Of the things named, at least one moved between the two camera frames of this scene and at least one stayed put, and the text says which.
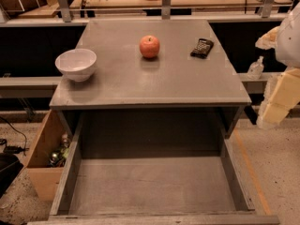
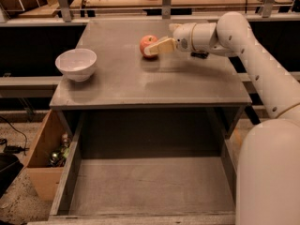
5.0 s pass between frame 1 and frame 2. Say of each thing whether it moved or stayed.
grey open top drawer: stayed
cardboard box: stayed
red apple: stayed
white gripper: moved
